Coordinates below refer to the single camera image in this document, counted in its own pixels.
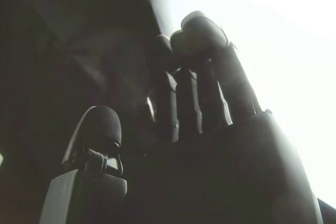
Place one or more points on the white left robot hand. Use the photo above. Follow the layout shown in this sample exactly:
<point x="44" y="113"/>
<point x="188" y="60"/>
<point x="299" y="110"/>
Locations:
<point x="210" y="176"/>

